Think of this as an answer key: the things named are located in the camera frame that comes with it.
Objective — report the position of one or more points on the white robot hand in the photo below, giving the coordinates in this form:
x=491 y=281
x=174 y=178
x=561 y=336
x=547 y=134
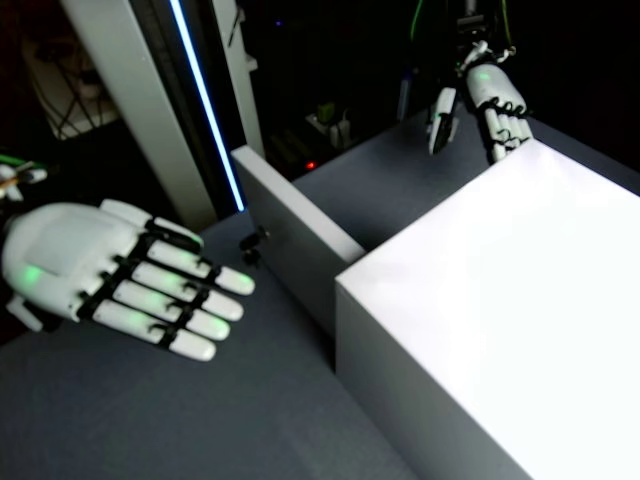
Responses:
x=65 y=255
x=487 y=85

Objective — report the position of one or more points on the white box flap panel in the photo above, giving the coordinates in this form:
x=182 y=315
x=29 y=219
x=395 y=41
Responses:
x=280 y=220

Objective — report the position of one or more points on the white pillar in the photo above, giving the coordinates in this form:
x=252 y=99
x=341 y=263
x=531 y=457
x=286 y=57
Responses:
x=140 y=100

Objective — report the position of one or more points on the grey table cloth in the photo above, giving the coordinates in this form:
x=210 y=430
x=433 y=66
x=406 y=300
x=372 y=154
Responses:
x=175 y=415

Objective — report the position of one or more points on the blue-white light strip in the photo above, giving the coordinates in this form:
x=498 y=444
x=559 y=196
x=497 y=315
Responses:
x=207 y=105

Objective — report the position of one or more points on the white power strip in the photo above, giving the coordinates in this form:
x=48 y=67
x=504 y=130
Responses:
x=334 y=125

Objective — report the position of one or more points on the pale background board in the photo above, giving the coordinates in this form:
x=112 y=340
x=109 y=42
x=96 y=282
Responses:
x=65 y=90

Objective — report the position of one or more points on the large white box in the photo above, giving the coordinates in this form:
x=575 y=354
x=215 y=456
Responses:
x=500 y=300

